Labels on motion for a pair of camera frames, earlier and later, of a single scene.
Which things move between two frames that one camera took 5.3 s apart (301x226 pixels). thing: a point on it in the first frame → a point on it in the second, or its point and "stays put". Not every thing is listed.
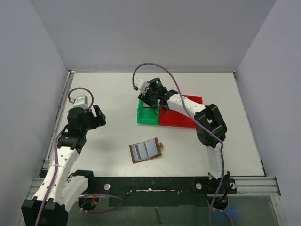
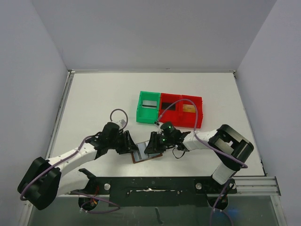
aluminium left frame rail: x=58 y=118 stays put
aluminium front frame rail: x=266 y=186 stays put
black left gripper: x=94 y=118 → x=125 y=142
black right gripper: x=147 y=99 → x=154 y=141
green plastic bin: x=150 y=117 stays put
